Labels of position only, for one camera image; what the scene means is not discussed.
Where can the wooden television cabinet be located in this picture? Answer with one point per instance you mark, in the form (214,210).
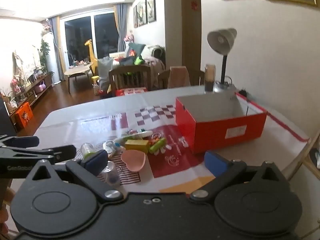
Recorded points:
(37,87)

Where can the black framed wall picture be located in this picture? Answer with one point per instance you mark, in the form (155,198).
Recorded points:
(135,17)
(151,5)
(141,11)

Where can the glass jar with green lid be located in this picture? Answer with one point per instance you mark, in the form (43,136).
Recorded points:
(87,148)

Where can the pink towel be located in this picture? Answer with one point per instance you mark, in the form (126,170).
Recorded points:
(178,76)

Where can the red cardboard box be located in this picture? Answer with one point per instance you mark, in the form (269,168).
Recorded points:
(220,135)

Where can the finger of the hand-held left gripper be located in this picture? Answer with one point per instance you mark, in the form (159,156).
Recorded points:
(65,152)
(22,141)

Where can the black power plug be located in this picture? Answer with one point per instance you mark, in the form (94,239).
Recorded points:
(243,92)

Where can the glass balcony door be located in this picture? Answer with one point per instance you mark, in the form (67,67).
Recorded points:
(82,37)

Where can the bright green stick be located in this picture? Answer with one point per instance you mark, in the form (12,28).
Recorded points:
(157,145)

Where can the wooden coffee table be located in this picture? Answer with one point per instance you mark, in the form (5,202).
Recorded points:
(77,70)

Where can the wooden door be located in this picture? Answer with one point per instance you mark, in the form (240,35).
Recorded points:
(191,42)

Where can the grey desk lamp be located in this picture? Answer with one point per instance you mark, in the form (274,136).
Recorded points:
(221,40)

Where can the black cabinet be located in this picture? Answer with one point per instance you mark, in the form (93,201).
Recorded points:
(6,117)

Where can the white and green pen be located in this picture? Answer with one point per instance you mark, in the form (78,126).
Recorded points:
(140,135)

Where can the green potted plant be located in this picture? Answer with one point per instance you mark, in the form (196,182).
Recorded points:
(44,52)

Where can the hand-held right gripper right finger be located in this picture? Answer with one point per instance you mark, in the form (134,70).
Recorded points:
(215,163)

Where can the yellow giraffe toy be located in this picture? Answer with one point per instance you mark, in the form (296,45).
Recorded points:
(92,60)

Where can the sofa with clothes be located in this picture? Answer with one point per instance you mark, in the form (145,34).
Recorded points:
(157,52)

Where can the small yellow box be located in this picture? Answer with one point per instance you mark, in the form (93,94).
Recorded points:
(136,145)

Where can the small orange toy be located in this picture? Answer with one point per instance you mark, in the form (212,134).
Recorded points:
(156,137)

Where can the small clear jar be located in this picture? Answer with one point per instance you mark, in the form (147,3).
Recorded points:
(111,173)
(108,147)

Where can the glass jar of brown powder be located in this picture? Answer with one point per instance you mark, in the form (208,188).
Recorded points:
(209,82)

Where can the wooden dining chair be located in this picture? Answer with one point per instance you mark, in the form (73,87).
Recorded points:
(162,78)
(130,70)

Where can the pink heart-shaped dish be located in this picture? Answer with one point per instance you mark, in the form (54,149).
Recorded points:
(132,160)

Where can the grey and yellow curtain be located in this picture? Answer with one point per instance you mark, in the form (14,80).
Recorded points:
(120,25)
(56,45)

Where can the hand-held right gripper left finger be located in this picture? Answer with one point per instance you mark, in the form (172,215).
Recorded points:
(96,158)

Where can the translucent plastic bag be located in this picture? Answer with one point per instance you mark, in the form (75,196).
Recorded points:
(104,70)

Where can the red and white rice bag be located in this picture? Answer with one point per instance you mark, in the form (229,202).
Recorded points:
(130,91)

